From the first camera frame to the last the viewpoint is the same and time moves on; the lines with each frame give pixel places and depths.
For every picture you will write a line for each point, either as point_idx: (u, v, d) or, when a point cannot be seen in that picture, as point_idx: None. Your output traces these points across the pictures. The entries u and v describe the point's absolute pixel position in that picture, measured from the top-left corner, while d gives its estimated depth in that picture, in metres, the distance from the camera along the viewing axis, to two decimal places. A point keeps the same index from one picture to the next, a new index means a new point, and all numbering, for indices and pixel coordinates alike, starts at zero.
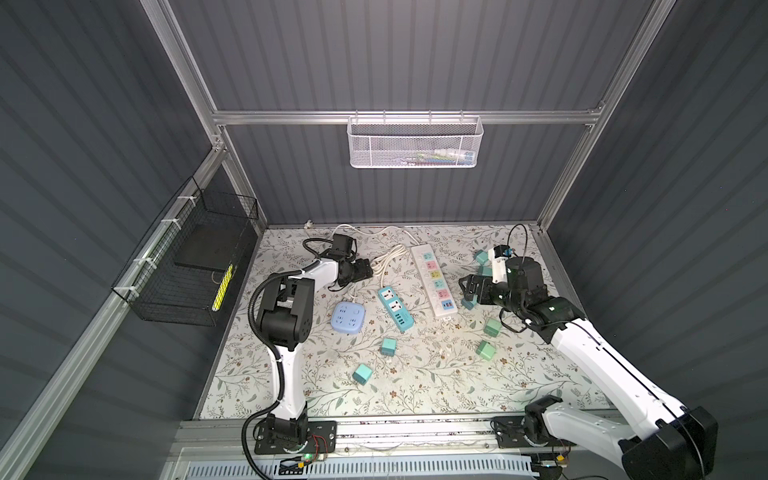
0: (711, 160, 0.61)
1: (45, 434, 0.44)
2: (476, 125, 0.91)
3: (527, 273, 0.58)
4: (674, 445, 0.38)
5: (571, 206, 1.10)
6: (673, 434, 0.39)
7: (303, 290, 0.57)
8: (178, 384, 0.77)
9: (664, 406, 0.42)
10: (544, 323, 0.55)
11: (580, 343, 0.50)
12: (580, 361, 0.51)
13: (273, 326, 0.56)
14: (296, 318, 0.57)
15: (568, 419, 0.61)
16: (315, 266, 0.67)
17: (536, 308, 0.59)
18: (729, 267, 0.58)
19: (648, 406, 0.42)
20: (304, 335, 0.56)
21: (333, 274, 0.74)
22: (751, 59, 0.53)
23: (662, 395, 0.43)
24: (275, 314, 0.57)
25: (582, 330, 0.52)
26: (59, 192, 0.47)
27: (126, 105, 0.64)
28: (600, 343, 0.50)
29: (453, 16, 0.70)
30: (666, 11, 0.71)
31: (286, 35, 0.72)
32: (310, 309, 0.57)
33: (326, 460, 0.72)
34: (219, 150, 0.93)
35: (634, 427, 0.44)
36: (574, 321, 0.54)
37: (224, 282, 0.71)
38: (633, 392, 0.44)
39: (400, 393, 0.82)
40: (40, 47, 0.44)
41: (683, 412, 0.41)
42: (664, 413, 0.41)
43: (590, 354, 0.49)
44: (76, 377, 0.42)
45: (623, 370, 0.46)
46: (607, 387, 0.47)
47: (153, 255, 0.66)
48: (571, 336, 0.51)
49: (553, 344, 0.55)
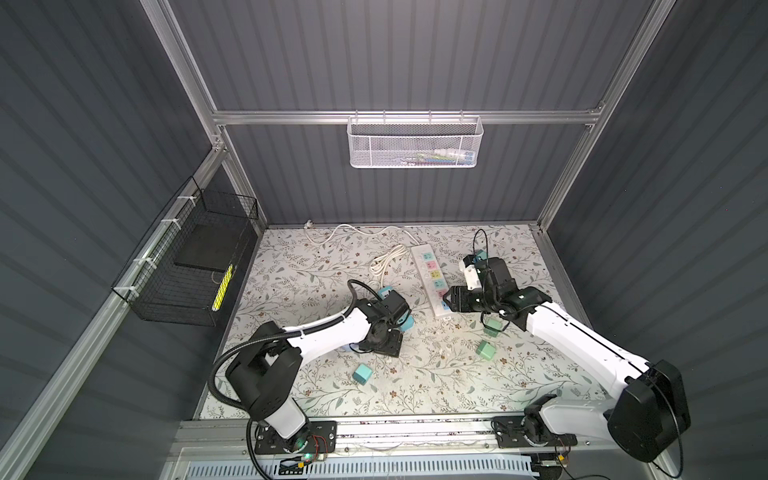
0: (711, 160, 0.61)
1: (47, 432, 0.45)
2: (476, 124, 0.91)
3: (493, 269, 0.64)
4: (645, 399, 0.41)
5: (571, 205, 1.10)
6: (643, 388, 0.42)
7: (281, 364, 0.44)
8: (178, 385, 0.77)
9: (630, 364, 0.45)
10: (516, 311, 0.59)
11: (549, 321, 0.54)
12: (554, 340, 0.53)
13: (237, 382, 0.46)
14: (259, 391, 0.44)
15: (562, 406, 0.65)
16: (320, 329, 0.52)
17: (508, 299, 0.63)
18: (729, 266, 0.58)
19: (616, 367, 0.45)
20: (263, 408, 0.43)
21: (351, 338, 0.57)
22: (751, 59, 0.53)
23: (629, 354, 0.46)
24: (245, 370, 0.46)
25: (550, 310, 0.56)
26: (58, 191, 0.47)
27: (126, 105, 0.64)
28: (567, 319, 0.54)
29: (453, 16, 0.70)
30: (666, 10, 0.71)
31: (286, 35, 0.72)
32: (284, 384, 0.44)
33: (326, 460, 0.72)
34: (219, 150, 0.93)
35: (610, 391, 0.46)
36: (544, 304, 0.58)
37: (224, 282, 0.71)
38: (602, 357, 0.47)
39: (400, 393, 0.82)
40: (41, 48, 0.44)
41: (648, 367, 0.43)
42: (632, 371, 0.44)
43: (560, 330, 0.53)
44: (81, 371, 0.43)
45: (591, 339, 0.50)
46: (581, 358, 0.49)
47: (153, 256, 0.66)
48: (540, 318, 0.55)
49: (528, 329, 0.58)
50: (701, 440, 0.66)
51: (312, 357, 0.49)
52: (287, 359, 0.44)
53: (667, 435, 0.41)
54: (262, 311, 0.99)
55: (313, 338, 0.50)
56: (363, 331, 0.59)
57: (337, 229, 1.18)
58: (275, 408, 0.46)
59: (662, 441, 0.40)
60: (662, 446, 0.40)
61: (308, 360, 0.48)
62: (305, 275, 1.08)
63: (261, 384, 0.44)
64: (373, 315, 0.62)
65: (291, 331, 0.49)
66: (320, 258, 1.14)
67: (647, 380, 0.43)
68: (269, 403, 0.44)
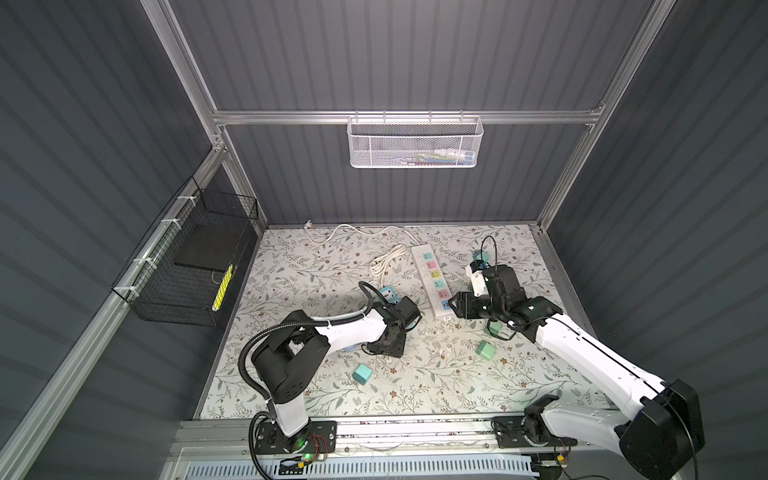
0: (712, 160, 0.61)
1: (48, 432, 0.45)
2: (476, 124, 0.91)
3: (502, 278, 0.62)
4: (661, 421, 0.40)
5: (571, 205, 1.10)
6: (659, 409, 0.41)
7: (309, 350, 0.47)
8: (178, 385, 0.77)
9: (646, 384, 0.44)
10: (525, 321, 0.58)
11: (560, 335, 0.53)
12: (566, 354, 0.52)
13: (264, 365, 0.48)
14: (285, 375, 0.47)
15: (567, 414, 0.62)
16: (347, 322, 0.56)
17: (516, 310, 0.62)
18: (730, 266, 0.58)
19: (631, 387, 0.44)
20: (286, 394, 0.46)
21: (372, 335, 0.61)
22: (751, 59, 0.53)
23: (643, 373, 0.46)
24: (271, 355, 0.49)
25: (562, 324, 0.55)
26: (58, 191, 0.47)
27: (126, 105, 0.64)
28: (579, 333, 0.53)
29: (453, 15, 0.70)
30: (667, 10, 0.71)
31: (286, 36, 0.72)
32: (308, 370, 0.46)
33: (327, 460, 0.72)
34: (219, 150, 0.93)
35: (623, 409, 0.45)
36: (554, 317, 0.56)
37: (225, 282, 0.71)
38: (616, 375, 0.46)
39: (400, 393, 0.82)
40: (40, 48, 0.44)
41: (664, 388, 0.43)
42: (647, 391, 0.43)
43: (572, 344, 0.51)
44: (80, 372, 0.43)
45: (604, 355, 0.49)
46: (593, 373, 0.48)
47: (153, 256, 0.66)
48: (552, 330, 0.54)
49: (538, 341, 0.56)
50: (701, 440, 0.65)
51: (333, 348, 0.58)
52: (316, 346, 0.47)
53: (682, 457, 0.40)
54: (262, 311, 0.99)
55: (337, 330, 0.53)
56: (378, 333, 0.62)
57: (337, 229, 1.18)
58: (297, 393, 0.48)
59: (677, 462, 0.39)
60: (677, 467, 0.39)
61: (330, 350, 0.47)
62: (305, 275, 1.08)
63: (287, 370, 0.47)
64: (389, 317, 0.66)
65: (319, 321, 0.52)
66: (320, 258, 1.14)
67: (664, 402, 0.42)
68: (293, 388, 0.46)
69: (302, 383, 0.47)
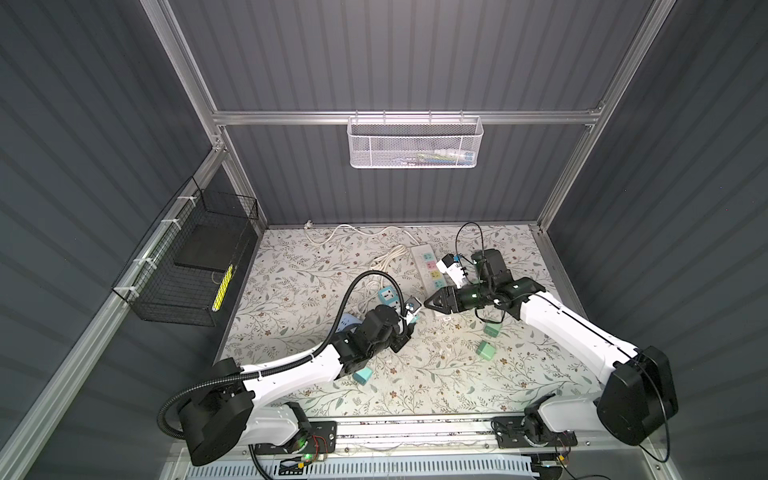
0: (711, 160, 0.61)
1: (46, 433, 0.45)
2: (476, 125, 0.91)
3: (489, 260, 0.65)
4: (632, 383, 0.41)
5: (571, 206, 1.10)
6: (631, 373, 0.43)
7: (227, 410, 0.41)
8: (178, 385, 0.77)
9: (619, 350, 0.46)
10: (510, 300, 0.60)
11: (542, 308, 0.56)
12: (547, 328, 0.54)
13: (189, 420, 0.43)
14: (203, 437, 0.41)
15: (563, 401, 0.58)
16: (290, 367, 0.50)
17: (503, 289, 0.64)
18: (730, 266, 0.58)
19: (605, 353, 0.46)
20: (214, 451, 0.41)
21: (328, 371, 0.54)
22: (751, 59, 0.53)
23: (618, 341, 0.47)
24: (196, 407, 0.43)
25: (544, 299, 0.57)
26: (59, 191, 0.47)
27: (126, 105, 0.64)
28: (560, 306, 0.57)
29: (453, 15, 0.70)
30: (667, 11, 0.71)
31: (286, 35, 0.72)
32: (234, 429, 0.41)
33: (327, 460, 0.72)
34: (219, 150, 0.93)
35: (599, 376, 0.47)
36: (537, 293, 0.59)
37: (225, 282, 0.71)
38: (591, 343, 0.48)
39: (400, 393, 0.82)
40: (40, 47, 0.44)
41: (637, 353, 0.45)
42: (619, 356, 0.45)
43: (552, 317, 0.54)
44: (85, 365, 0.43)
45: (582, 327, 0.51)
46: (570, 345, 0.51)
47: (153, 256, 0.66)
48: (534, 306, 0.56)
49: (523, 318, 0.59)
50: (700, 440, 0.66)
51: (274, 398, 0.47)
52: (236, 405, 0.41)
53: (652, 419, 0.41)
54: (262, 311, 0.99)
55: (272, 380, 0.47)
56: (336, 369, 0.55)
57: (337, 229, 1.18)
58: (229, 447, 0.44)
59: (649, 425, 0.41)
60: (648, 428, 0.41)
61: (267, 402, 0.46)
62: (305, 275, 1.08)
63: (206, 430, 0.41)
64: (348, 354, 0.58)
65: (249, 371, 0.46)
66: (320, 258, 1.14)
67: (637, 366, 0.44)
68: (217, 446, 0.41)
69: (232, 439, 0.43)
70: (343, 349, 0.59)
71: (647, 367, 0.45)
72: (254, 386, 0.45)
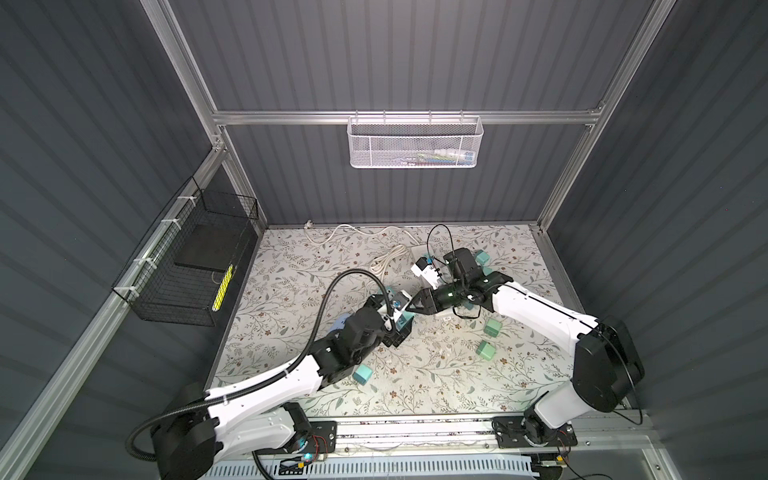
0: (713, 159, 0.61)
1: (47, 432, 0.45)
2: (476, 124, 0.91)
3: (460, 258, 0.67)
4: (595, 351, 0.44)
5: (571, 205, 1.10)
6: (593, 342, 0.46)
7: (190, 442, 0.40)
8: (178, 384, 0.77)
9: (581, 323, 0.50)
10: (482, 294, 0.63)
11: (510, 297, 0.59)
12: (518, 315, 0.57)
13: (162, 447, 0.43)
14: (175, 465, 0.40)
15: (551, 396, 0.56)
16: (260, 387, 0.48)
17: (475, 284, 0.68)
18: (730, 266, 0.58)
19: (570, 327, 0.49)
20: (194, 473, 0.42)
21: (310, 383, 0.52)
22: (751, 59, 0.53)
23: (579, 314, 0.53)
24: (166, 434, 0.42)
25: (512, 288, 0.61)
26: (59, 191, 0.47)
27: (126, 105, 0.64)
28: (526, 292, 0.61)
29: (453, 14, 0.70)
30: (666, 11, 0.71)
31: (286, 35, 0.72)
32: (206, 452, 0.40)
33: (326, 460, 0.72)
34: (219, 150, 0.93)
35: (568, 347, 0.49)
36: (505, 284, 0.63)
37: (224, 282, 0.71)
38: (558, 321, 0.51)
39: (400, 393, 0.82)
40: (40, 48, 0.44)
41: (597, 323, 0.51)
42: (582, 328, 0.49)
43: (522, 304, 0.57)
44: (84, 367, 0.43)
45: (549, 308, 0.54)
46: (540, 326, 0.53)
47: (153, 256, 0.66)
48: (503, 296, 0.60)
49: (496, 309, 0.61)
50: (701, 440, 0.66)
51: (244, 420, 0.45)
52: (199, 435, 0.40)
53: (621, 386, 0.44)
54: (262, 311, 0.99)
55: (240, 402, 0.45)
56: (316, 380, 0.53)
57: (337, 229, 1.18)
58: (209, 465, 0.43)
59: (619, 391, 0.44)
60: (619, 395, 0.45)
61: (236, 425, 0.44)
62: (305, 275, 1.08)
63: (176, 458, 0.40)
64: (328, 365, 0.56)
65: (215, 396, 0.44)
66: (320, 258, 1.14)
67: (601, 336, 0.47)
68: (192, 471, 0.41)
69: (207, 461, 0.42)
70: (323, 358, 0.56)
71: (611, 336, 0.48)
72: (219, 411, 0.43)
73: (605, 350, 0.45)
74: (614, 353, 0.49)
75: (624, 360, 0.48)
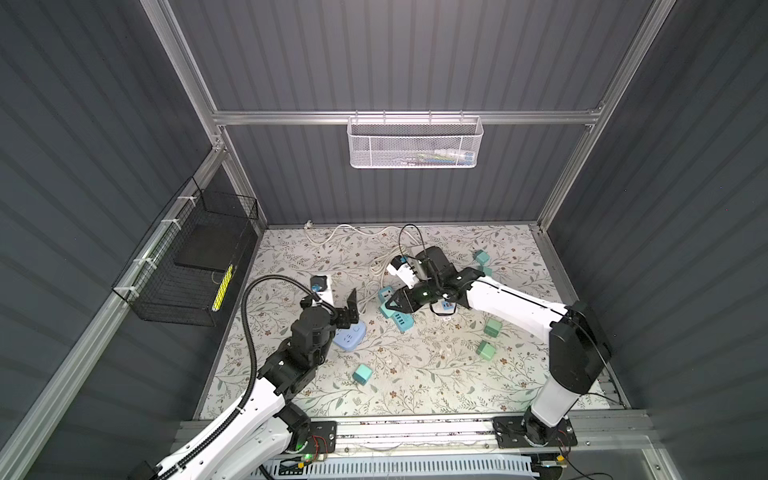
0: (713, 159, 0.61)
1: (47, 433, 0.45)
2: (476, 125, 0.91)
3: (432, 257, 0.67)
4: (566, 335, 0.46)
5: (571, 206, 1.10)
6: (564, 326, 0.48)
7: None
8: (178, 384, 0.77)
9: (552, 311, 0.51)
10: (457, 292, 0.63)
11: (483, 293, 0.60)
12: (492, 309, 0.58)
13: None
14: None
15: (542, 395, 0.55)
16: (218, 435, 0.46)
17: (449, 282, 0.68)
18: (730, 266, 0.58)
19: (542, 316, 0.51)
20: None
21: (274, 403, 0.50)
22: (751, 59, 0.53)
23: (550, 302, 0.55)
24: None
25: (484, 282, 0.62)
26: (59, 192, 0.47)
27: (126, 105, 0.64)
28: (498, 286, 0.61)
29: (453, 14, 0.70)
30: (665, 11, 0.71)
31: (286, 35, 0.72)
32: None
33: (326, 460, 0.72)
34: (219, 150, 0.93)
35: (541, 336, 0.50)
36: (479, 279, 0.64)
37: (224, 282, 0.71)
38: (530, 311, 0.53)
39: (400, 393, 0.82)
40: (40, 48, 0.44)
41: (566, 309, 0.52)
42: (554, 316, 0.50)
43: (495, 298, 0.58)
44: (88, 360, 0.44)
45: (520, 300, 0.56)
46: (514, 319, 0.55)
47: (153, 256, 0.66)
48: (477, 292, 0.61)
49: (471, 306, 0.62)
50: (701, 440, 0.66)
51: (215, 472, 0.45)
52: None
53: (595, 367, 0.48)
54: (262, 311, 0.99)
55: (199, 461, 0.43)
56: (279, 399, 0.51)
57: (337, 229, 1.18)
58: None
59: (593, 372, 0.46)
60: (594, 377, 0.47)
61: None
62: (305, 275, 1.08)
63: None
64: (286, 380, 0.53)
65: (167, 467, 0.42)
66: (320, 258, 1.14)
67: (571, 321, 0.49)
68: None
69: None
70: (279, 374, 0.54)
71: (580, 320, 0.50)
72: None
73: (577, 334, 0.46)
74: (584, 335, 0.51)
75: (593, 342, 0.51)
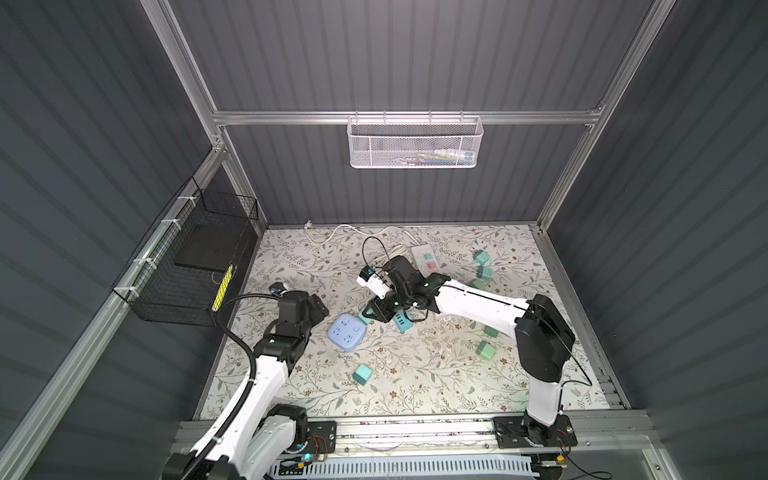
0: (712, 160, 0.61)
1: (47, 433, 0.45)
2: (476, 125, 0.91)
3: (398, 268, 0.68)
4: (530, 329, 0.49)
5: (571, 205, 1.10)
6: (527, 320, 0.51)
7: None
8: (178, 384, 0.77)
9: (515, 307, 0.54)
10: (426, 298, 0.64)
11: (451, 296, 0.61)
12: (461, 311, 0.60)
13: None
14: None
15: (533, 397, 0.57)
16: (242, 410, 0.47)
17: (417, 290, 0.69)
18: (730, 266, 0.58)
19: (506, 312, 0.53)
20: None
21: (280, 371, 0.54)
22: (751, 59, 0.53)
23: (513, 299, 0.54)
24: None
25: (451, 286, 0.64)
26: (59, 191, 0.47)
27: (127, 105, 0.64)
28: (464, 287, 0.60)
29: (453, 14, 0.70)
30: (666, 11, 0.71)
31: (286, 35, 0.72)
32: None
33: (326, 460, 0.72)
34: (219, 150, 0.93)
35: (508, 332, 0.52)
36: (445, 283, 0.65)
37: (224, 282, 0.71)
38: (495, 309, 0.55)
39: (400, 393, 0.82)
40: (40, 47, 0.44)
41: (529, 304, 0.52)
42: (518, 312, 0.52)
43: (461, 300, 0.60)
44: (88, 360, 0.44)
45: (484, 299, 0.58)
46: (481, 318, 0.56)
47: (153, 256, 0.66)
48: (444, 297, 0.62)
49: (442, 310, 0.63)
50: (700, 440, 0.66)
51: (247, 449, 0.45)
52: None
53: (561, 356, 0.50)
54: (262, 311, 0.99)
55: (234, 429, 0.44)
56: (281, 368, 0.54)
57: (337, 229, 1.18)
58: None
59: (559, 360, 0.50)
60: (559, 365, 0.49)
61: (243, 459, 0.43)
62: (305, 275, 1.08)
63: None
64: (282, 347, 0.58)
65: (204, 444, 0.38)
66: (320, 258, 1.14)
67: (534, 314, 0.52)
68: None
69: None
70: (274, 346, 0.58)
71: (541, 312, 0.51)
72: (221, 449, 0.42)
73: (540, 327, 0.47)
74: (547, 326, 0.54)
75: (555, 330, 0.53)
